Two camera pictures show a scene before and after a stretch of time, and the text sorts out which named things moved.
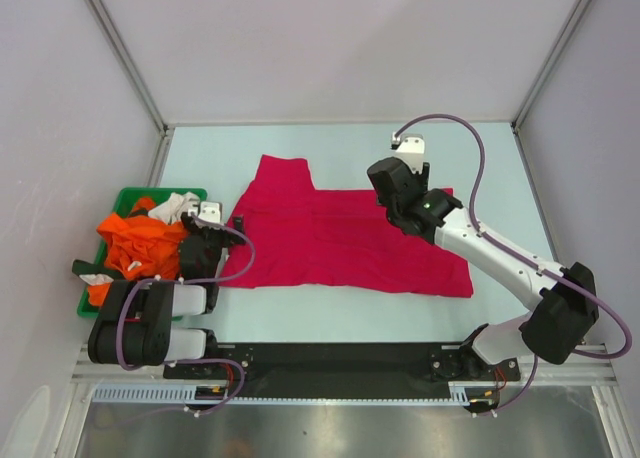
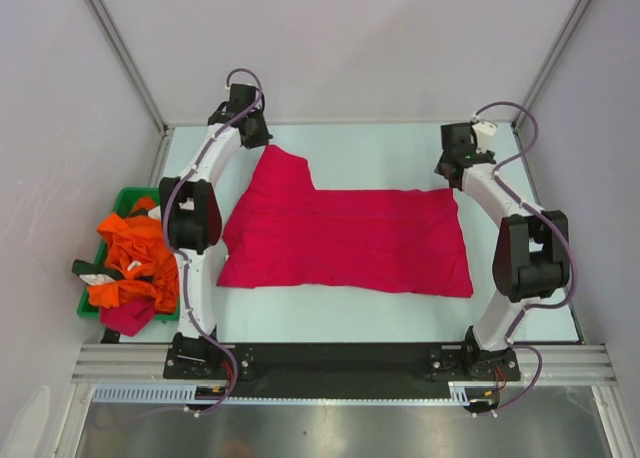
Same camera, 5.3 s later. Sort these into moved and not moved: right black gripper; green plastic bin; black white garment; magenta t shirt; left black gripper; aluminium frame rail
Moved: right black gripper; left black gripper
Not moved: black white garment; green plastic bin; aluminium frame rail; magenta t shirt
